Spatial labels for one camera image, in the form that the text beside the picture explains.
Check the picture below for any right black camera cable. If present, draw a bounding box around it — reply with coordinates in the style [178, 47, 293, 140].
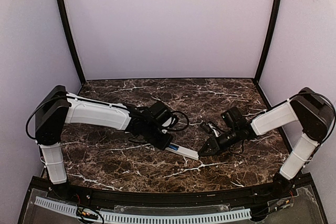
[299, 90, 336, 146]

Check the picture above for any blue battery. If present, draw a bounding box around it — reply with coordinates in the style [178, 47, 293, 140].
[169, 144, 179, 151]

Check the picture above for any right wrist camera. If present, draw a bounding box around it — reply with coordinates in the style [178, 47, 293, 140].
[200, 121, 222, 137]

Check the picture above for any right black frame post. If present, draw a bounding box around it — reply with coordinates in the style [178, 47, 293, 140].
[254, 0, 281, 83]

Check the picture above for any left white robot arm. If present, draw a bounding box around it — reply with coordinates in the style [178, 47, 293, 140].
[29, 85, 178, 185]

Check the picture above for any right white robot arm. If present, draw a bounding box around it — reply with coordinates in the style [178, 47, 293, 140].
[198, 88, 335, 198]

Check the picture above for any white remote control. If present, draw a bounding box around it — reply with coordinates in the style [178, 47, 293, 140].
[165, 143, 199, 161]

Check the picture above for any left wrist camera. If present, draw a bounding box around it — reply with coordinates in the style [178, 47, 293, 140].
[149, 101, 177, 130]

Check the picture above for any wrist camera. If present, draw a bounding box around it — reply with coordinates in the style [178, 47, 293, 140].
[200, 121, 222, 137]
[149, 101, 177, 130]

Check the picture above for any left black frame post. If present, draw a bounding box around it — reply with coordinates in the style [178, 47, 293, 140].
[56, 0, 86, 85]

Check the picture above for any black front rail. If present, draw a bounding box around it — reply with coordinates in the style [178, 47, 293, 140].
[29, 176, 290, 209]

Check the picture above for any grey cable duct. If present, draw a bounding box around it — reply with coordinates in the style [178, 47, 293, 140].
[100, 209, 251, 224]
[34, 196, 106, 222]

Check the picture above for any black frame post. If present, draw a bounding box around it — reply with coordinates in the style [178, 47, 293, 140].
[254, 0, 281, 83]
[56, 0, 86, 85]

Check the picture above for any left grey cable duct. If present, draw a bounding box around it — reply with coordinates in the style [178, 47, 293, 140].
[34, 196, 106, 222]

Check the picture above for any right grey cable duct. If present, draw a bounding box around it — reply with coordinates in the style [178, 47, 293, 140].
[100, 209, 251, 224]

